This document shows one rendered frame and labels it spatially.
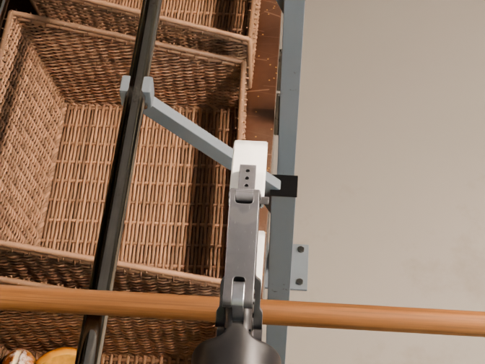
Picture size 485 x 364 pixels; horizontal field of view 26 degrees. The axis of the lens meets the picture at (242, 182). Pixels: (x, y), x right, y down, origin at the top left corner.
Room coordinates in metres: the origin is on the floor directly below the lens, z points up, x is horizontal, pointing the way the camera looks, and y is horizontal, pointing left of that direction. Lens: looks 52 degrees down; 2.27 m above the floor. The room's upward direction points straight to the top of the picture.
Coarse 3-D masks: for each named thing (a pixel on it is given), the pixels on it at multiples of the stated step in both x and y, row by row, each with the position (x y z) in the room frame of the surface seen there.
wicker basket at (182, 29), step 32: (32, 0) 1.63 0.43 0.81; (64, 0) 1.62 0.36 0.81; (96, 0) 1.62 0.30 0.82; (128, 0) 1.88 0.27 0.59; (224, 0) 1.87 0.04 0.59; (256, 0) 1.72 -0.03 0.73; (128, 32) 1.61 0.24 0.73; (160, 32) 1.61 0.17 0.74; (192, 32) 1.60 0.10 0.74; (224, 32) 1.60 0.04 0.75; (256, 32) 1.75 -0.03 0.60
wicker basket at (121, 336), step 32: (0, 320) 0.94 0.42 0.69; (32, 320) 0.93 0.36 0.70; (64, 320) 0.94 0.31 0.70; (128, 320) 0.93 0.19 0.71; (160, 320) 0.93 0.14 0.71; (0, 352) 0.92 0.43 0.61; (32, 352) 0.93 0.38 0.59; (128, 352) 0.93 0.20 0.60; (160, 352) 0.93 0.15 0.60; (192, 352) 0.93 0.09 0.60
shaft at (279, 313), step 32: (0, 288) 0.68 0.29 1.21; (32, 288) 0.68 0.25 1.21; (64, 288) 0.68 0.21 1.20; (192, 320) 0.65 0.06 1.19; (288, 320) 0.64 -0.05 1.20; (320, 320) 0.64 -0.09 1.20; (352, 320) 0.64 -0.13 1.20; (384, 320) 0.64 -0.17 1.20; (416, 320) 0.64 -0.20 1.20; (448, 320) 0.64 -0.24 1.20; (480, 320) 0.64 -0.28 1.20
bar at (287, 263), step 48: (144, 0) 1.22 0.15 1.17; (288, 0) 1.49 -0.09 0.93; (144, 48) 1.12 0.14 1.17; (288, 48) 1.49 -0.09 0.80; (144, 96) 1.03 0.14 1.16; (288, 96) 1.49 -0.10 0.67; (192, 144) 1.03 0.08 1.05; (288, 144) 1.49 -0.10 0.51; (288, 192) 1.02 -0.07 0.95; (288, 240) 1.01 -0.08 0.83; (96, 288) 0.70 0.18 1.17; (288, 288) 1.01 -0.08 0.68; (96, 336) 0.63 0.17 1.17
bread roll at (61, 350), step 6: (60, 348) 0.91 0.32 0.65; (66, 348) 0.91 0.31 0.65; (72, 348) 0.91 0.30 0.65; (48, 354) 0.90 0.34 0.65; (54, 354) 0.90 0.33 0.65; (60, 354) 0.90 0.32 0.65; (66, 354) 0.90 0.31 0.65; (72, 354) 0.90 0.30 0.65; (42, 360) 0.89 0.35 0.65; (48, 360) 0.88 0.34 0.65; (54, 360) 0.88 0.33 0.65; (60, 360) 0.89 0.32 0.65; (66, 360) 0.89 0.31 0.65; (72, 360) 0.89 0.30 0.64
